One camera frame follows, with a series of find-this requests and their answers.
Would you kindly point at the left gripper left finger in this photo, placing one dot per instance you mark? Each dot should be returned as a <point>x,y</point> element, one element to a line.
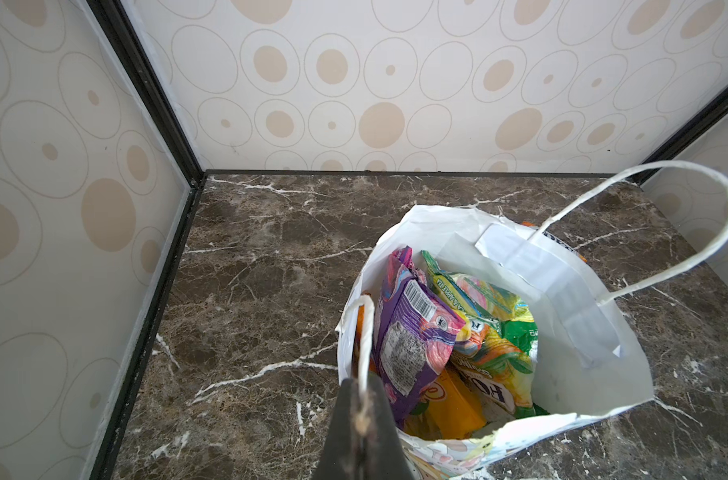
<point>340,454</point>

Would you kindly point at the purple snack packet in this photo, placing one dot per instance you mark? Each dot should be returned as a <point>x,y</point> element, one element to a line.
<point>415,333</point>

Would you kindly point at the yellow snack bag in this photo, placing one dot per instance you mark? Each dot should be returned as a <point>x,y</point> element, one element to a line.
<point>447,410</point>

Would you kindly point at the green snack packet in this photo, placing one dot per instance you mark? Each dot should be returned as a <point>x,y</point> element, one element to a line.
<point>496,349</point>

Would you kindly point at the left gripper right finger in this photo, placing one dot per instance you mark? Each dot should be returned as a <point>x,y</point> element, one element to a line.
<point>383,456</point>

